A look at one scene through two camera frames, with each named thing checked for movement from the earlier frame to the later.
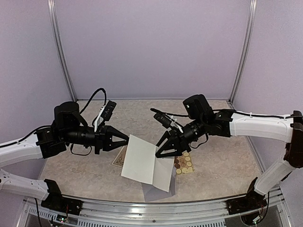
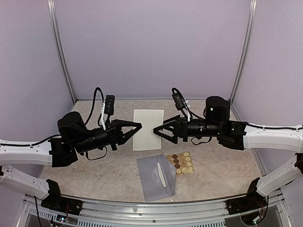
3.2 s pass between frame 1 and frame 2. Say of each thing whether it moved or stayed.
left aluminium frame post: stayed
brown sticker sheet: stayed
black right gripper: moved
